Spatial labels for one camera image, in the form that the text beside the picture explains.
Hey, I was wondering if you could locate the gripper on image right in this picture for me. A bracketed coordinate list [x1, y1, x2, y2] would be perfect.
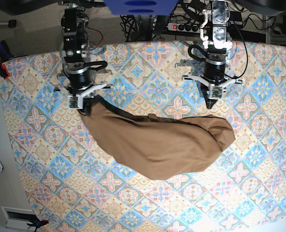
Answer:
[183, 61, 243, 109]

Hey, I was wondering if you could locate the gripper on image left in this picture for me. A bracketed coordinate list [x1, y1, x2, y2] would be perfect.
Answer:
[54, 67, 112, 117]

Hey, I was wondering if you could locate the brown t-shirt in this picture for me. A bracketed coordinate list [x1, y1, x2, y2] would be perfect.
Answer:
[81, 96, 235, 180]

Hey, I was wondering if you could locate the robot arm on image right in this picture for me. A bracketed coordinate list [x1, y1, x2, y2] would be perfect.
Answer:
[183, 0, 243, 109]

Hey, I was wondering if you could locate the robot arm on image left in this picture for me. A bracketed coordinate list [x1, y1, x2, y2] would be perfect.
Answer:
[54, 0, 111, 116]

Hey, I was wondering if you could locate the white power strip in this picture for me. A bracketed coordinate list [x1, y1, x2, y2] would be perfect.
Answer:
[167, 23, 200, 33]

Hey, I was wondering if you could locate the patterned tablecloth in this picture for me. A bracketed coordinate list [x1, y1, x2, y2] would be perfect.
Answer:
[0, 42, 286, 232]

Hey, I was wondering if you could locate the red and black clamp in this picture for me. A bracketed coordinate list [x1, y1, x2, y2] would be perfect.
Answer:
[0, 60, 10, 79]

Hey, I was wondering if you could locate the black orange clamp bottom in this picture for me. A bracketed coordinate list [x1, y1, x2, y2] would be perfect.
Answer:
[27, 215, 49, 231]

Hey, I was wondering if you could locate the white box with dark window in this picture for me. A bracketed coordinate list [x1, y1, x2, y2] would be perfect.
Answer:
[1, 206, 37, 232]

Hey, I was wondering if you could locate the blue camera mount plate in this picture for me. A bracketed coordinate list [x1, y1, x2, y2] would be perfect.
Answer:
[104, 0, 178, 15]

